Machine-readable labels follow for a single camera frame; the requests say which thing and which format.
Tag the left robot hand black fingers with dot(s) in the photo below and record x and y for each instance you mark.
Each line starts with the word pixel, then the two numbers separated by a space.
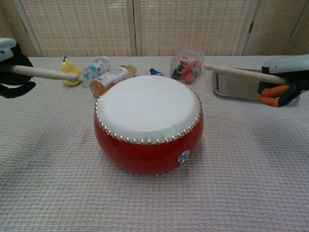
pixel 20 60

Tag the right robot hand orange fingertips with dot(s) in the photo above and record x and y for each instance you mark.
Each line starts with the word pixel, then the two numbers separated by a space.
pixel 285 66

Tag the wooden drumstick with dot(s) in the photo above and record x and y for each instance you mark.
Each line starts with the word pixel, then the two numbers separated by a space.
pixel 241 72
pixel 48 72

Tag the grey textured tablecloth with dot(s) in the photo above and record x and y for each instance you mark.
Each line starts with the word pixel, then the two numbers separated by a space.
pixel 48 193

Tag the red drum white skin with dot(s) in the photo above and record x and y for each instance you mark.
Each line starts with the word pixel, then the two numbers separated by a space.
pixel 147 108

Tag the yellow pear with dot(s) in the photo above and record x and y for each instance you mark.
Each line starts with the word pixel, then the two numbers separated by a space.
pixel 66 66

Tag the steel rectangular tray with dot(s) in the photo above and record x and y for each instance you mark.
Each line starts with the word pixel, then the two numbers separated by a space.
pixel 234 85

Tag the clear water bottle blue label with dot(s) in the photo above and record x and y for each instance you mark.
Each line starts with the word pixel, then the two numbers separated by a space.
pixel 93 68

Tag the woven bamboo folding screen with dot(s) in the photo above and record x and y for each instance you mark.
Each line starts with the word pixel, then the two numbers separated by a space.
pixel 84 24

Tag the orange juice bottle white label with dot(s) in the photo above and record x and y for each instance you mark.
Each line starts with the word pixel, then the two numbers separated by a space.
pixel 106 78

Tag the clear box red black parts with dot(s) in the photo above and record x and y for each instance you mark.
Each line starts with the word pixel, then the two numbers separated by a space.
pixel 186 67

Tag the small blue spray bottle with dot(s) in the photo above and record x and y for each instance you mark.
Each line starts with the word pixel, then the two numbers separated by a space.
pixel 154 72

